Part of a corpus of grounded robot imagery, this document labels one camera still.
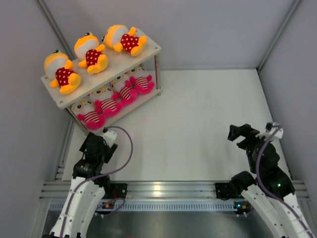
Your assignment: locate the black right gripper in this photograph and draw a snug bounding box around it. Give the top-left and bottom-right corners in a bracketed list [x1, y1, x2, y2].
[228, 123, 273, 173]

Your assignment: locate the pink striped plush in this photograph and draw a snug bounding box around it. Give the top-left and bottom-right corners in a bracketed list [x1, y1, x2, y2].
[109, 73, 138, 106]
[89, 86, 124, 117]
[71, 98, 106, 130]

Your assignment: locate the pink striped plush corner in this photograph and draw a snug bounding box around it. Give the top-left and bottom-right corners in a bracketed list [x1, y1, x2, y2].
[126, 66, 155, 95]

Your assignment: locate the yellow plush red dotted shirt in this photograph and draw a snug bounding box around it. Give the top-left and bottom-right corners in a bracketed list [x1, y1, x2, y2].
[44, 50, 81, 95]

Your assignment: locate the yellow plush toy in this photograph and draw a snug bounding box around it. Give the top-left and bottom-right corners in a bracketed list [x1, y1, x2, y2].
[74, 32, 108, 74]
[102, 24, 147, 57]

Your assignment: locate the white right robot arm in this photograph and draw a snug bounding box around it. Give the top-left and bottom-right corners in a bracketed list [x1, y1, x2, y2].
[227, 122, 315, 238]

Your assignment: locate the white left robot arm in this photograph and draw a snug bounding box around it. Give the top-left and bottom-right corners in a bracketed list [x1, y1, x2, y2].
[43, 130, 117, 238]

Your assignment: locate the white two-tier shelf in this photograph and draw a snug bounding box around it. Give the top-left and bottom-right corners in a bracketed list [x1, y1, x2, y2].
[41, 28, 161, 133]

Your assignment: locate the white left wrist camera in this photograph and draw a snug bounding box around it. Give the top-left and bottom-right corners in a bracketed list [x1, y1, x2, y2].
[102, 127, 117, 148]

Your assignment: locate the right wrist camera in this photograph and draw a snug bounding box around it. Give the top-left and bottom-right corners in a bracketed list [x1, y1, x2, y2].
[256, 121, 284, 141]

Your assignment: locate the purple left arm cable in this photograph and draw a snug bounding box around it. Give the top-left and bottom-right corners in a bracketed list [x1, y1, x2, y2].
[59, 125, 134, 238]

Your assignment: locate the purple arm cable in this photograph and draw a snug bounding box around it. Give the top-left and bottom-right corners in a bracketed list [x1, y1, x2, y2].
[255, 125, 317, 238]
[59, 125, 134, 238]

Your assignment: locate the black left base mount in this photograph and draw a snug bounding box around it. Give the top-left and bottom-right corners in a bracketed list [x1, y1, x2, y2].
[103, 182, 128, 200]

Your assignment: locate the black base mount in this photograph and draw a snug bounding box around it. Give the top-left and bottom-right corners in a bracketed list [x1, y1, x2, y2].
[103, 182, 128, 200]
[215, 181, 245, 200]

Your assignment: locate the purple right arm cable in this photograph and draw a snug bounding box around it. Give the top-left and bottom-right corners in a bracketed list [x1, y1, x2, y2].
[255, 125, 317, 238]

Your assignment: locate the aluminium mounting rail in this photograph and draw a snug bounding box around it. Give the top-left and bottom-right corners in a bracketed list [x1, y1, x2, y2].
[39, 180, 309, 200]

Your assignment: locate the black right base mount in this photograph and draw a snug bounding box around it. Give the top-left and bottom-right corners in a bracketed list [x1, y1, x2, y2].
[215, 181, 245, 200]

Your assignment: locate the white slotted cable duct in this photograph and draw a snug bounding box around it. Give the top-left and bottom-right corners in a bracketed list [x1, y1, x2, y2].
[48, 200, 238, 211]

